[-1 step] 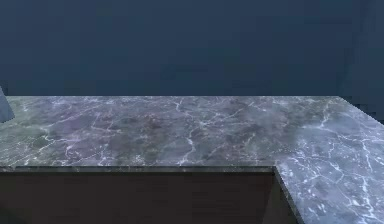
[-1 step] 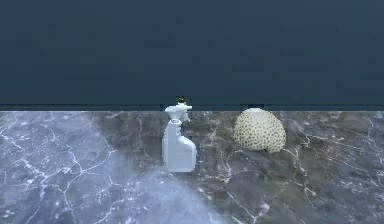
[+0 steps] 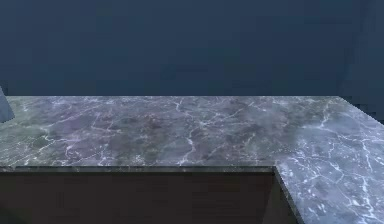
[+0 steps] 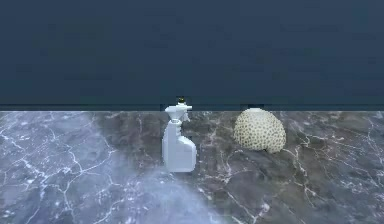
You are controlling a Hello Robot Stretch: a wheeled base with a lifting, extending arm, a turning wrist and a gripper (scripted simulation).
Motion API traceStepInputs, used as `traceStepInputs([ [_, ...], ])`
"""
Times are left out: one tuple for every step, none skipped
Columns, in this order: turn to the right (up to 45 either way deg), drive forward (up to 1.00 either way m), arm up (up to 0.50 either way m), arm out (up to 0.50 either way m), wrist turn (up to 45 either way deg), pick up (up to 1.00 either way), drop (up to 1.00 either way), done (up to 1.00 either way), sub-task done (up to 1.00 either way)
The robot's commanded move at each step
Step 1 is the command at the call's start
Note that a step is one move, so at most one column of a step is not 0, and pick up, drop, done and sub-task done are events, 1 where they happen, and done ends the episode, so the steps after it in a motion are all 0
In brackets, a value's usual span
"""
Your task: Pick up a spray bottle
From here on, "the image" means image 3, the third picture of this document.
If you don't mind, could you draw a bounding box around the blue grey slanted block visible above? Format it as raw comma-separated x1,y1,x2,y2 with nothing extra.
0,85,16,124

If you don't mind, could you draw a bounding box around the dark cabinet with marble worktop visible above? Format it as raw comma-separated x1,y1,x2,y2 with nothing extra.
0,95,384,224

